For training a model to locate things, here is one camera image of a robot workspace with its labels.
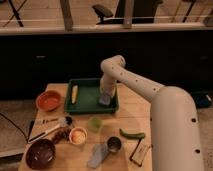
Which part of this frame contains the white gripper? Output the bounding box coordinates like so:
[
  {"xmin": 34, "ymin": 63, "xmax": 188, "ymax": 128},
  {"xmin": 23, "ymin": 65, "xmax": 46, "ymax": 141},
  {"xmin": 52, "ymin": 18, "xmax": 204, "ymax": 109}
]
[{"xmin": 100, "ymin": 75, "xmax": 116, "ymax": 98}]

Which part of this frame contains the grey sponge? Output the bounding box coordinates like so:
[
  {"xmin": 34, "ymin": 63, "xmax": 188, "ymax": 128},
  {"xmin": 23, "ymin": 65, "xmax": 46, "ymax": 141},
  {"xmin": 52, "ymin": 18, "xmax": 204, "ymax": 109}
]
[{"xmin": 99, "ymin": 93, "xmax": 112, "ymax": 106}]

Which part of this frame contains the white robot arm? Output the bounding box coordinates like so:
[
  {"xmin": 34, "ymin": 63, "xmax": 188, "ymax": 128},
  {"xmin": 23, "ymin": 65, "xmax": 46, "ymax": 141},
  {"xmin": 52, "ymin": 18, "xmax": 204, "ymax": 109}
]
[{"xmin": 100, "ymin": 55, "xmax": 204, "ymax": 171}]

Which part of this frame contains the green plastic tray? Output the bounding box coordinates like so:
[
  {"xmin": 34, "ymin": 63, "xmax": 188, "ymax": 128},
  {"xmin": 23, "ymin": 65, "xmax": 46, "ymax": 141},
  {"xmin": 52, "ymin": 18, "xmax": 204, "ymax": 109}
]
[{"xmin": 64, "ymin": 78, "xmax": 119, "ymax": 114}]

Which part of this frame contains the yellow corn cob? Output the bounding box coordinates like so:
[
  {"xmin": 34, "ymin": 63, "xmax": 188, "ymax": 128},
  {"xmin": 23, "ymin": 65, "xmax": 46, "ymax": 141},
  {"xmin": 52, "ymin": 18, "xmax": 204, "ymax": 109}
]
[{"xmin": 71, "ymin": 85, "xmax": 78, "ymax": 104}]

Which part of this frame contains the green plastic cup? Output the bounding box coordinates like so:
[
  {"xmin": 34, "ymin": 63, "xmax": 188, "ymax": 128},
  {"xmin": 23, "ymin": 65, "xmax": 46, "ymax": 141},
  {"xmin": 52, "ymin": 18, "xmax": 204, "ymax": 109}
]
[{"xmin": 88, "ymin": 117, "xmax": 102, "ymax": 132}]

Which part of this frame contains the small cup with orange contents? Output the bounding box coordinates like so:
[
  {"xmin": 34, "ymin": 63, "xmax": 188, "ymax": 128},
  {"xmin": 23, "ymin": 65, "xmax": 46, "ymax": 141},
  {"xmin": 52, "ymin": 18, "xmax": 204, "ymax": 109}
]
[{"xmin": 69, "ymin": 127, "xmax": 87, "ymax": 146}]

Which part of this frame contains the orange bowl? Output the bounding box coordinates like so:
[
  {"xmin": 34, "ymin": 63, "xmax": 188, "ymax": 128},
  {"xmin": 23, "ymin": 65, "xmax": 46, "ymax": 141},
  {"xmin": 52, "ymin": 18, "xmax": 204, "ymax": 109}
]
[{"xmin": 35, "ymin": 90, "xmax": 61, "ymax": 112}]

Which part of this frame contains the metal measuring cup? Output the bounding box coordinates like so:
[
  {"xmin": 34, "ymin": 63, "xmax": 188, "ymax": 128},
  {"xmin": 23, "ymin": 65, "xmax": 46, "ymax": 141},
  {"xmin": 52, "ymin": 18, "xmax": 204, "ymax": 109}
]
[{"xmin": 107, "ymin": 136, "xmax": 122, "ymax": 153}]

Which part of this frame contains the green pepper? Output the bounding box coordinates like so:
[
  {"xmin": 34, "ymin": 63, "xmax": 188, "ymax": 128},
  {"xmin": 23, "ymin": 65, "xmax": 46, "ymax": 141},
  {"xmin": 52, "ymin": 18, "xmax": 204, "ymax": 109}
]
[{"xmin": 119, "ymin": 128, "xmax": 145, "ymax": 139}]

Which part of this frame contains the grey cloth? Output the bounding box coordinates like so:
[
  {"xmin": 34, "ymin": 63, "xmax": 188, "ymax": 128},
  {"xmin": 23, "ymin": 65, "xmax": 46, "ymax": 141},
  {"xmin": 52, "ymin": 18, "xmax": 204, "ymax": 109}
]
[{"xmin": 87, "ymin": 144, "xmax": 109, "ymax": 169}]

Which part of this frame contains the brown pine cone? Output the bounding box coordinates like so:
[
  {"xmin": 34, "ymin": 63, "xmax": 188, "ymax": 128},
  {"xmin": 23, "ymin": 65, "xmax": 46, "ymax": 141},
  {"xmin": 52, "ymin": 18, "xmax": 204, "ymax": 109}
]
[{"xmin": 52, "ymin": 127, "xmax": 71, "ymax": 144}]

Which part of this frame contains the black framed wooden block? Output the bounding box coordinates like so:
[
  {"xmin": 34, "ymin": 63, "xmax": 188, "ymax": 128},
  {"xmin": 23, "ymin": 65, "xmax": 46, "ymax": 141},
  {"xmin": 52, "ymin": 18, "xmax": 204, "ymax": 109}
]
[{"xmin": 130, "ymin": 139, "xmax": 150, "ymax": 167}]

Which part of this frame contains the black office chair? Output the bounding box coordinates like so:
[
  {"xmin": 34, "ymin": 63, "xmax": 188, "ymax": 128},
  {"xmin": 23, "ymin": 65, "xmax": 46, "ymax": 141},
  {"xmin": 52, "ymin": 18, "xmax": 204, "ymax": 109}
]
[{"xmin": 92, "ymin": 0, "xmax": 163, "ymax": 25}]

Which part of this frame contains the dark brown bowl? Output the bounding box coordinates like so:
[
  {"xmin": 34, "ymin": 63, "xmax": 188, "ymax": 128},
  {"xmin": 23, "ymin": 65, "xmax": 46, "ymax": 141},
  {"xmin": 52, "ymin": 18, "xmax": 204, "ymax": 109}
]
[{"xmin": 25, "ymin": 139, "xmax": 56, "ymax": 170}]

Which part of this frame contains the white handled brush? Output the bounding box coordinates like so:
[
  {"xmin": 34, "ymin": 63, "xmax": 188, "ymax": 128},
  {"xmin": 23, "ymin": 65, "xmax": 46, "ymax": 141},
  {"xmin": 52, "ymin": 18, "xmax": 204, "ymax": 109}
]
[{"xmin": 28, "ymin": 116, "xmax": 73, "ymax": 143}]

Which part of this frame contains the black cable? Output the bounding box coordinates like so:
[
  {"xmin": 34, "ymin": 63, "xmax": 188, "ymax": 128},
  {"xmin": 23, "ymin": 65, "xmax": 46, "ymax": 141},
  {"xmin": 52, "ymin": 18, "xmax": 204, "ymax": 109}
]
[{"xmin": 0, "ymin": 112, "xmax": 29, "ymax": 144}]

